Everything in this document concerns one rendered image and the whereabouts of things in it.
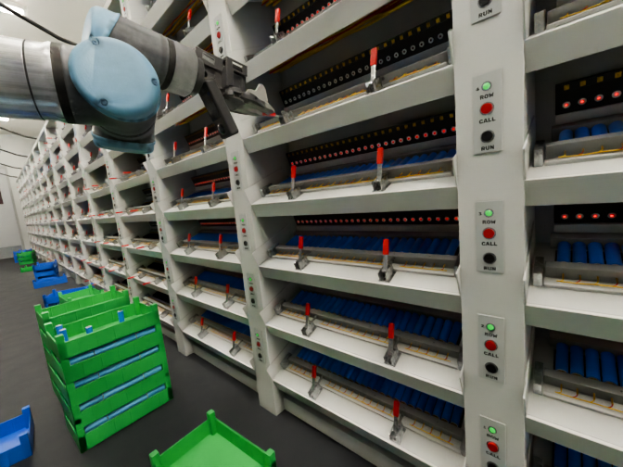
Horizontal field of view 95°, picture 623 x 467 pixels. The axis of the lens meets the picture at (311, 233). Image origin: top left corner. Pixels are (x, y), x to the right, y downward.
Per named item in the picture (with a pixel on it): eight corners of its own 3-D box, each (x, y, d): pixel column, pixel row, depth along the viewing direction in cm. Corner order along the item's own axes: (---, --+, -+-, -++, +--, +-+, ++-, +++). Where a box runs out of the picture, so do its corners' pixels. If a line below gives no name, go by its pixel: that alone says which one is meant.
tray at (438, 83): (457, 93, 49) (449, 31, 46) (247, 153, 90) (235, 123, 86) (480, 73, 62) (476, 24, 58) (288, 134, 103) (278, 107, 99)
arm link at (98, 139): (85, 139, 42) (84, 52, 41) (95, 153, 52) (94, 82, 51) (158, 149, 47) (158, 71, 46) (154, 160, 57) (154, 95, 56)
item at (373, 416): (469, 496, 60) (461, 460, 54) (276, 387, 100) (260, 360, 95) (487, 408, 73) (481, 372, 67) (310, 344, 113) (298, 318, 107)
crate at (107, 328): (60, 361, 88) (55, 337, 87) (48, 345, 101) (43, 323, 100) (160, 322, 111) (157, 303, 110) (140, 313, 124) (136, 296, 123)
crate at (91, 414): (76, 432, 91) (70, 409, 90) (62, 407, 104) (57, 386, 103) (171, 380, 114) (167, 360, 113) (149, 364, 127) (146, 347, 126)
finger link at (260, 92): (280, 89, 71) (248, 75, 64) (281, 113, 71) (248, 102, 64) (273, 93, 73) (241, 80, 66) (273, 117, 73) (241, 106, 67)
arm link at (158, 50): (77, 75, 48) (76, 14, 48) (156, 99, 58) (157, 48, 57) (90, 56, 42) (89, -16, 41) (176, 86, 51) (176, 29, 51)
